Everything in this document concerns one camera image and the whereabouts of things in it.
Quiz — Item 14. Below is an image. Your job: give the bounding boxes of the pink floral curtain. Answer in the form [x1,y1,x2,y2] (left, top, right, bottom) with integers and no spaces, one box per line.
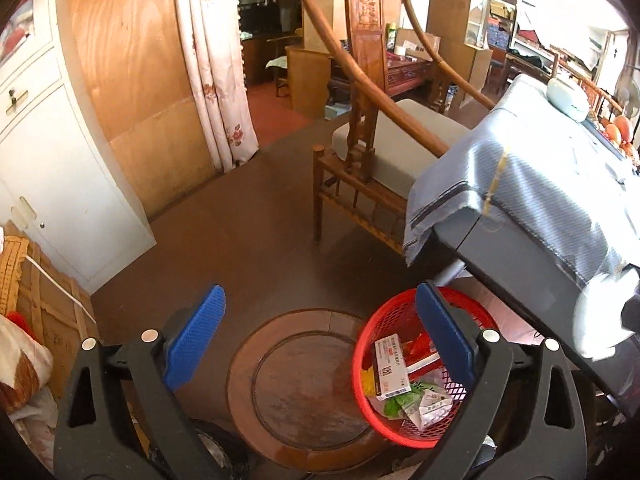
[172,0,259,171]

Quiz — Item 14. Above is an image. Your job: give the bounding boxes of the low carved wooden cabinet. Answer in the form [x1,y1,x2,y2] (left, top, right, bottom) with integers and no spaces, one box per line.
[385,55,442,98]

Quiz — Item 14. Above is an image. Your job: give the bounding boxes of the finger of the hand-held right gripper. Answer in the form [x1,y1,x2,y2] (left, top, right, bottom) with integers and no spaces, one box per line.
[621,292,640,333]

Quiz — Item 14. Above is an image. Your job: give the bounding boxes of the red white bundled blanket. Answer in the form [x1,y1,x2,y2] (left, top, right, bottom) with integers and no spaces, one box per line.
[0,312,56,431]

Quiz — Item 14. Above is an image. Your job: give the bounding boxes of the grey table frame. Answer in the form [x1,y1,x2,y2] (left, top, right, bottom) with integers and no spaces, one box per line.
[434,210,640,411]

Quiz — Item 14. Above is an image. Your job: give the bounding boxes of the carved wooden chair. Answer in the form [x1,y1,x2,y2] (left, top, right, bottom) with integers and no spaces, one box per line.
[552,50,623,111]

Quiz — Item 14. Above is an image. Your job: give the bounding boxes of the white artificial flower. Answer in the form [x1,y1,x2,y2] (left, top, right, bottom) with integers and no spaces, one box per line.
[572,267,640,361]

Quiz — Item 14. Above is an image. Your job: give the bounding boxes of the white medicine box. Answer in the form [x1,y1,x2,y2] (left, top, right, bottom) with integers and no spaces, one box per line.
[374,334,413,401]

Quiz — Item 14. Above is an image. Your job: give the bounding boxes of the glass display cabinet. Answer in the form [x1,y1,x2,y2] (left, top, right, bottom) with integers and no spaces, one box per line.
[465,0,497,51]

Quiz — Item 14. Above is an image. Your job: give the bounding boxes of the wooden round-back armchair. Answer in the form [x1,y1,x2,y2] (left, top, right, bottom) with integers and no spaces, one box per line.
[290,0,496,256]

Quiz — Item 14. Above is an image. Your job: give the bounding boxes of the grey seat cushion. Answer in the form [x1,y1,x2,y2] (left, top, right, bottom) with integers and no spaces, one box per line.
[332,99,471,196]

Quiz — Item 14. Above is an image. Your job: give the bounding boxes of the strapped cardboard crate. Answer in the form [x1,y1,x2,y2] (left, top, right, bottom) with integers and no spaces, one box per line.
[0,220,101,401]

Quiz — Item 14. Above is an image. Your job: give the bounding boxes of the red plastic mesh basket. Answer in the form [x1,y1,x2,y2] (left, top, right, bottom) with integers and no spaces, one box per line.
[352,287,501,448]

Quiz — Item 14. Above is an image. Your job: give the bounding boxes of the pale green ceramic lidded jar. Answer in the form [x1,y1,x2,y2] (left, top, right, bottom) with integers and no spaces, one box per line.
[546,79,591,122]

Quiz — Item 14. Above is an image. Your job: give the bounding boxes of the green white sachets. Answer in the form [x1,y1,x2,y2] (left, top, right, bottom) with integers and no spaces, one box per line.
[385,380,453,429]

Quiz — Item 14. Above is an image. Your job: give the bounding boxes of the white cupboard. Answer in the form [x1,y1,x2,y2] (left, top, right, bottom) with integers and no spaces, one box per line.
[0,0,157,296]

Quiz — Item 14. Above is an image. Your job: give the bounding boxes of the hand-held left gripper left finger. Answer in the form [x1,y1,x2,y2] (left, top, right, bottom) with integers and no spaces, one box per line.
[54,284,227,480]

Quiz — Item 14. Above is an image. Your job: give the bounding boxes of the blue striped tablecloth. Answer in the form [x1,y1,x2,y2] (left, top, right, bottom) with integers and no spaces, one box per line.
[402,74,640,291]

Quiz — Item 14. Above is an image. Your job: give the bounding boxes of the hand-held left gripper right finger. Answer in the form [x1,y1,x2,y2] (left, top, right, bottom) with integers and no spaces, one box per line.
[410,281,588,480]

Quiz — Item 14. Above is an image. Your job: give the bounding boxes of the plate of small oranges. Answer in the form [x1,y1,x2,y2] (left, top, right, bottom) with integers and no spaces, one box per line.
[602,125,640,158]

